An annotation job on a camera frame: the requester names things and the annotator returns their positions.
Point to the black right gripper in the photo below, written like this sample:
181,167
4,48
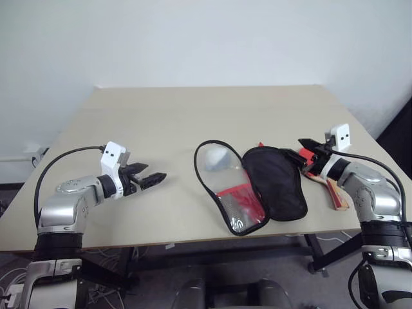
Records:
322,158

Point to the white wall socket box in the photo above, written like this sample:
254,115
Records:
33,151

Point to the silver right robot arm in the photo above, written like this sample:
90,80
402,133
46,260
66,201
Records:
380,199

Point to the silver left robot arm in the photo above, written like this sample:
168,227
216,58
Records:
61,209

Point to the red and wood tool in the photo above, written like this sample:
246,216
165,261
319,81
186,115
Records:
337,198

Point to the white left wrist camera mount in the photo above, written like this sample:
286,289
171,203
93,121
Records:
111,161

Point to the white fluffy plush toy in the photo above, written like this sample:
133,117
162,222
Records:
341,136

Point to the grey rounded shape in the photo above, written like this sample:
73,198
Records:
190,296
273,296

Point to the white power strip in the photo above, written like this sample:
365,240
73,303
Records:
12,295

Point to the black table frame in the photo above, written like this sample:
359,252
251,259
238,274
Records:
317,251

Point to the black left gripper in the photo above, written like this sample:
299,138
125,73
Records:
128,186

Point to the black clear zip pouch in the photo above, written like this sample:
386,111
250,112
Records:
277,183

